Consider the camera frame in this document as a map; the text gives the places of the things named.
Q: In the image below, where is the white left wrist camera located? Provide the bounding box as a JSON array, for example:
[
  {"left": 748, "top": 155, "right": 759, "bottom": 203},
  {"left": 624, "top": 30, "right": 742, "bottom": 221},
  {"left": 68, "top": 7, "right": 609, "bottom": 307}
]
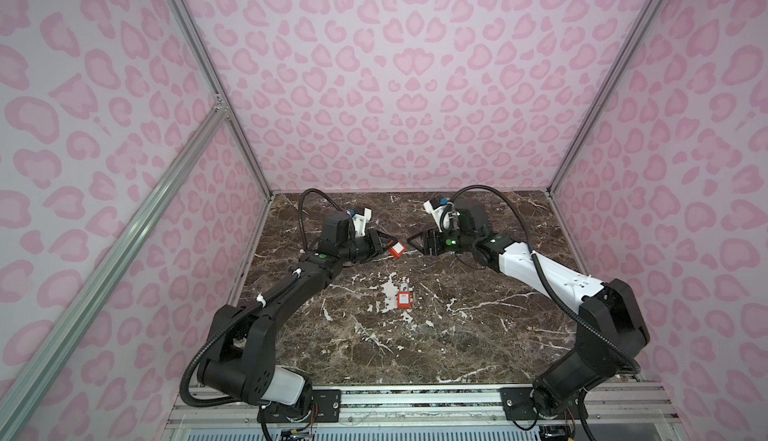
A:
[{"left": 349, "top": 208, "right": 372, "bottom": 238}]

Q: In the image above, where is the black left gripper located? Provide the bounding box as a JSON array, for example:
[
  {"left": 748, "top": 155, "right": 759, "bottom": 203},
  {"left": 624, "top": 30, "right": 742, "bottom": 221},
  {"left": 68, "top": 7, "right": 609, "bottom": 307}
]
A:
[{"left": 339, "top": 229, "right": 398, "bottom": 264}]

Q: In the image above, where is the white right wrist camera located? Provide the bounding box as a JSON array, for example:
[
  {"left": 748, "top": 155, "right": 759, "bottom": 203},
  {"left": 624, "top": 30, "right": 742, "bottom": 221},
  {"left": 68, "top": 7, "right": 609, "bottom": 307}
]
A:
[{"left": 424, "top": 198, "right": 452, "bottom": 232}]

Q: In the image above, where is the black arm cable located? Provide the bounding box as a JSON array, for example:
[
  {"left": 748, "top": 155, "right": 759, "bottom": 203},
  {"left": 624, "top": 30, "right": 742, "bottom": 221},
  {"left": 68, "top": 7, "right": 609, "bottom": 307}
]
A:
[
  {"left": 449, "top": 184, "right": 643, "bottom": 376},
  {"left": 179, "top": 187, "right": 346, "bottom": 409}
]

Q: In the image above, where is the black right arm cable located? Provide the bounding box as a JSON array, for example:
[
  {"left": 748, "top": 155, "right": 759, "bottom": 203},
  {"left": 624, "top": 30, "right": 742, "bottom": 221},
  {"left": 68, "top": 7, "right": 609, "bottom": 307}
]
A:
[{"left": 449, "top": 184, "right": 643, "bottom": 376}]

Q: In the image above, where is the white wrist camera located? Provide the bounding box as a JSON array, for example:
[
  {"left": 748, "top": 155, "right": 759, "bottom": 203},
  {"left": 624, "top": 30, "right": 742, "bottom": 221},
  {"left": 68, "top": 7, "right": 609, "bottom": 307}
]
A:
[
  {"left": 349, "top": 208, "right": 372, "bottom": 238},
  {"left": 424, "top": 198, "right": 452, "bottom": 232}
]

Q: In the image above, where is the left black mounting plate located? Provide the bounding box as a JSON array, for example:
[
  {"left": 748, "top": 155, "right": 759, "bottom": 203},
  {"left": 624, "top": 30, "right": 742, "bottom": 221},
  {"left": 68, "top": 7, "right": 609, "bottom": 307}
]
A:
[{"left": 258, "top": 387, "right": 341, "bottom": 424}]

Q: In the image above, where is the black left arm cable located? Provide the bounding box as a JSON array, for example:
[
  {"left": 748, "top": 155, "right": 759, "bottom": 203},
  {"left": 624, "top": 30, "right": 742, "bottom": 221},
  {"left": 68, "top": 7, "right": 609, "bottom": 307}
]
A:
[{"left": 179, "top": 187, "right": 346, "bottom": 409}]

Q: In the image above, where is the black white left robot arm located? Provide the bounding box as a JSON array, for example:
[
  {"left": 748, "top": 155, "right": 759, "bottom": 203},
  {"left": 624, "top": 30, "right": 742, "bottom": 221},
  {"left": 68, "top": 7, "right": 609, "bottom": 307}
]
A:
[{"left": 179, "top": 211, "right": 404, "bottom": 413}]

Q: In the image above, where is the red padlock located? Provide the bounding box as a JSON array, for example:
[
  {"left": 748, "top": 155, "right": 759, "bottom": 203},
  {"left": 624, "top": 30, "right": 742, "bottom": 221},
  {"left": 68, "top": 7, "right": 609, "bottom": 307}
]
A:
[
  {"left": 396, "top": 290, "right": 414, "bottom": 310},
  {"left": 389, "top": 242, "right": 406, "bottom": 259}
]

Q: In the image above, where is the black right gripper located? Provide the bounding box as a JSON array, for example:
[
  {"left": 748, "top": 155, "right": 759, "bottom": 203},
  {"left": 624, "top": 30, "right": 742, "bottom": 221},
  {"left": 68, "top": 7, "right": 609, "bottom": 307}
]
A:
[{"left": 405, "top": 224, "right": 477, "bottom": 257}]

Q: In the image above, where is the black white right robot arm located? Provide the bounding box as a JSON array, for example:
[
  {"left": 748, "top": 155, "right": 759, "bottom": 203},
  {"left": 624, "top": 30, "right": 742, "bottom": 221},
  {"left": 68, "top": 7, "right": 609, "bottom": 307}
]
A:
[{"left": 407, "top": 198, "right": 650, "bottom": 419}]

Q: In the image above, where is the diagonal aluminium frame bar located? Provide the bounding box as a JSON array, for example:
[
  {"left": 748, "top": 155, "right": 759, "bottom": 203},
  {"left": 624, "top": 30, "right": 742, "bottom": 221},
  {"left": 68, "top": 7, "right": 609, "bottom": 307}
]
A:
[{"left": 1, "top": 106, "right": 230, "bottom": 440}]

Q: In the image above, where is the black mounting plate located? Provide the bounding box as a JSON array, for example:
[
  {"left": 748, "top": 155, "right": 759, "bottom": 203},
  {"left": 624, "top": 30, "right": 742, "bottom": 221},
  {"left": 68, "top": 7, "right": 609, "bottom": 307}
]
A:
[
  {"left": 498, "top": 385, "right": 538, "bottom": 422},
  {"left": 258, "top": 387, "right": 341, "bottom": 424}
]

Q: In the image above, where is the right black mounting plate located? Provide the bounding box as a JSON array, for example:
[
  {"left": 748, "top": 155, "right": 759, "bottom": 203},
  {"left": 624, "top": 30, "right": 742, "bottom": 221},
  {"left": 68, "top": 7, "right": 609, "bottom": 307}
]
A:
[{"left": 498, "top": 385, "right": 538, "bottom": 422}]

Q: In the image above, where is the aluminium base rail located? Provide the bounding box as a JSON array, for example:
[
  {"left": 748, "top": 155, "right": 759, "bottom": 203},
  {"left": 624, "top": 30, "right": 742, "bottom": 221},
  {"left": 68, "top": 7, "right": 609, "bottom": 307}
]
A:
[{"left": 161, "top": 381, "right": 688, "bottom": 440}]

